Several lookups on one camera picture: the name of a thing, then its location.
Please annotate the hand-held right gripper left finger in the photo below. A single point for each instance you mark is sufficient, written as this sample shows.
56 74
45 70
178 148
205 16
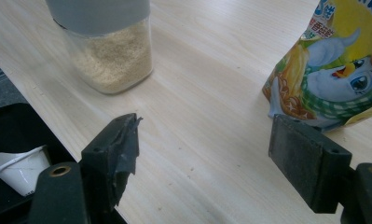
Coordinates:
109 161

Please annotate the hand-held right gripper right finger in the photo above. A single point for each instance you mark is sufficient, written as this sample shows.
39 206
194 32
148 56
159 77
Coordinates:
311 165

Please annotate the yellow seasoning bag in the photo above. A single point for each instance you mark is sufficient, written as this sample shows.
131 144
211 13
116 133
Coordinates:
336 77

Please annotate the clear jar with grey lid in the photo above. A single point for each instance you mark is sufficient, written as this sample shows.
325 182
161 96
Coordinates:
112 62

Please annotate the white plastic cup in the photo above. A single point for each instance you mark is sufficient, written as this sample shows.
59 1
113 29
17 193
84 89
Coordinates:
22 177

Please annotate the black bin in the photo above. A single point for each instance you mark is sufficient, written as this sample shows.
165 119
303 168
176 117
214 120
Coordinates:
12 127

